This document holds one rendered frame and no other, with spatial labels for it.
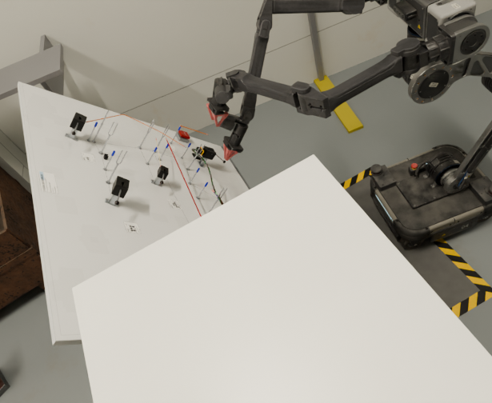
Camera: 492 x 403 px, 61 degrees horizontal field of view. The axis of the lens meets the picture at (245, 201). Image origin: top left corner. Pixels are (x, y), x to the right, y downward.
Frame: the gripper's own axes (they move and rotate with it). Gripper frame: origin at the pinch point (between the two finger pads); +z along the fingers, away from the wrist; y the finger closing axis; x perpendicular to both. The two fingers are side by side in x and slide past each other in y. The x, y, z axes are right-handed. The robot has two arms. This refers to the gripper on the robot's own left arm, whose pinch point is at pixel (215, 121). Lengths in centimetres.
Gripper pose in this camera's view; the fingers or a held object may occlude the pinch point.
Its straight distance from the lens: 188.8
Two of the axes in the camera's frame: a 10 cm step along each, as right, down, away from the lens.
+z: -1.7, 7.3, 6.6
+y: 4.2, 6.6, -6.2
